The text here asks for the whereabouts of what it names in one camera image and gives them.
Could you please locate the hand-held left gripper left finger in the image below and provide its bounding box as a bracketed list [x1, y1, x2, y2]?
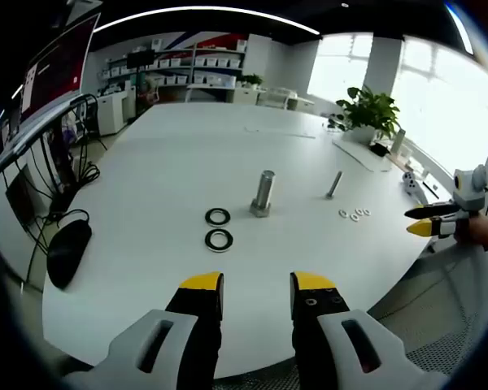
[63, 271, 225, 390]

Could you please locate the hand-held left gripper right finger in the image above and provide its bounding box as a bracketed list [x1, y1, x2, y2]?
[289, 271, 449, 390]

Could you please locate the large black washer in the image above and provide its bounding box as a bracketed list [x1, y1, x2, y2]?
[204, 207, 232, 227]
[204, 228, 234, 254]

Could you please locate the thin steel threaded stud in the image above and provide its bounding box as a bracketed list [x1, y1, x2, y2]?
[325, 170, 344, 201]

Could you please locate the large steel threaded stud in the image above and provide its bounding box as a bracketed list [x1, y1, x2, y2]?
[249, 170, 278, 219]

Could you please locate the person's right hand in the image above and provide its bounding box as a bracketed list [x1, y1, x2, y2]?
[455, 212, 488, 252]

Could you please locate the white bottle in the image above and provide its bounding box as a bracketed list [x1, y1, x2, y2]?
[390, 128, 407, 156]

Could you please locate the small black box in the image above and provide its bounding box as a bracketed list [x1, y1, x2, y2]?
[369, 141, 392, 158]

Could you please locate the large potted green plant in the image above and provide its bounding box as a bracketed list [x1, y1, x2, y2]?
[334, 84, 402, 144]

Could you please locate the black computer mouse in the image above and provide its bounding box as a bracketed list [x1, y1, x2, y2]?
[46, 219, 94, 291]

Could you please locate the white cabinet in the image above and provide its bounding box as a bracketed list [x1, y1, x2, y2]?
[97, 90, 129, 137]

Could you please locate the small potted green plant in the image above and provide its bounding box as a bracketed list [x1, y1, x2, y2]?
[241, 73, 265, 89]

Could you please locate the shelf with white bins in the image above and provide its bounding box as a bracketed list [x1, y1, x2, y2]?
[101, 38, 249, 89]

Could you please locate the computer monitor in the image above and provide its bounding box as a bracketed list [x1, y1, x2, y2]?
[19, 11, 102, 123]

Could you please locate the bundle of black cables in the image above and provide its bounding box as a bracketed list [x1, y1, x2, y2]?
[76, 140, 102, 186]

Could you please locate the black wall screen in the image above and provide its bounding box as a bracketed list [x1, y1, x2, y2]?
[126, 50, 156, 71]

